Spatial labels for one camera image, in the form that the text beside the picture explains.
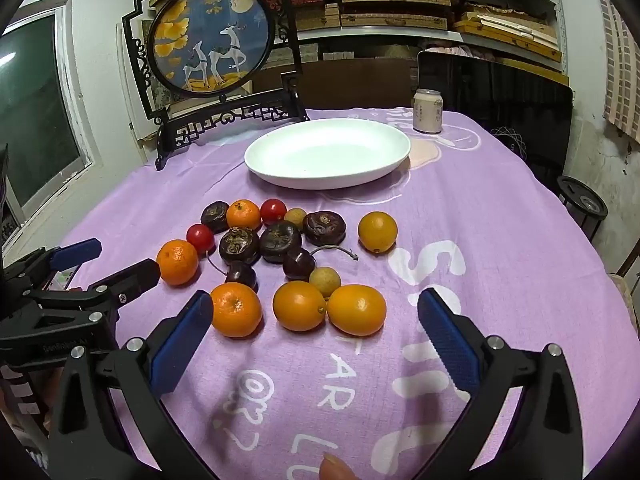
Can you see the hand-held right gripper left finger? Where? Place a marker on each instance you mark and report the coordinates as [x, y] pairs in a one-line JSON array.
[[180, 347]]

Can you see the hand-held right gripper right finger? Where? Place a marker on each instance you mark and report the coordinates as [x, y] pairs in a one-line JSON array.
[[450, 345]]

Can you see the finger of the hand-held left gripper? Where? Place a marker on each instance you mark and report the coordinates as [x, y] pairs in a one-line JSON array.
[[135, 277], [75, 252]]

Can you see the orange mandarin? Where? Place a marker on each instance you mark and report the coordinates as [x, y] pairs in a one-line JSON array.
[[243, 214], [236, 308], [177, 261]]

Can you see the red cherry tomato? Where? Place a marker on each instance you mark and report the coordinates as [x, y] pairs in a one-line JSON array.
[[200, 237], [273, 210]]

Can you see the dark brown water chestnut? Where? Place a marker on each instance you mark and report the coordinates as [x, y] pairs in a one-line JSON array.
[[280, 241], [324, 227], [215, 216], [239, 246]]

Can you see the orange round kumquat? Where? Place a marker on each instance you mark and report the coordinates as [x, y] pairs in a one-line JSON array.
[[356, 309], [299, 305]]

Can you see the yellow round kumquat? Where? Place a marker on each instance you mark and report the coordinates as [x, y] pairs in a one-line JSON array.
[[377, 231]]

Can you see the tan longan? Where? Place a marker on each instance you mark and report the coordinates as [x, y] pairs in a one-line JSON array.
[[325, 281], [295, 216]]

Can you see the white oval plate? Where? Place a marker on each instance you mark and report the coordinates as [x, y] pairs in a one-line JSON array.
[[325, 155]]

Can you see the person's right hand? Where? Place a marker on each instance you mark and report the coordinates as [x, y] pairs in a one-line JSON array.
[[336, 469]]

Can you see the dark red cherry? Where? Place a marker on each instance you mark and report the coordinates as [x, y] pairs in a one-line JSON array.
[[298, 263], [241, 276]]

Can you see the purple printed tablecloth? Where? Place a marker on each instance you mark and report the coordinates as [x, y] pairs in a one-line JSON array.
[[475, 200]]

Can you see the white framed window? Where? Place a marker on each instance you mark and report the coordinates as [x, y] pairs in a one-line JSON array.
[[35, 110]]

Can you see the wooden chair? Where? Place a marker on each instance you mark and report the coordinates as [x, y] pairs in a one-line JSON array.
[[627, 275]]

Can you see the black round stool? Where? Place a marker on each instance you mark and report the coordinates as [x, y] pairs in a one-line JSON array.
[[582, 205]]

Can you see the pale drink can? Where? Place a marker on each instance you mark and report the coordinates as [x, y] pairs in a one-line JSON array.
[[427, 112]]

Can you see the round deer painting table screen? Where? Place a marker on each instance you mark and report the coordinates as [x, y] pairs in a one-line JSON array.
[[210, 35]]

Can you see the brown wooden cabinet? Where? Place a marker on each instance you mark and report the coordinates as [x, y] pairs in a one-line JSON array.
[[350, 82]]

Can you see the pink cloth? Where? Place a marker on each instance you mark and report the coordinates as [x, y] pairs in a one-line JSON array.
[[440, 49]]

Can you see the checked hanging cloth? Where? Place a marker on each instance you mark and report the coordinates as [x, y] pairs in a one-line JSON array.
[[620, 85]]

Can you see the white metal shelf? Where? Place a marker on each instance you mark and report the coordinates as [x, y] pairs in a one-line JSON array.
[[380, 35]]

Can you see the stack of wooden boxes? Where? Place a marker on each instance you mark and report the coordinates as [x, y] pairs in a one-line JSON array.
[[395, 21]]

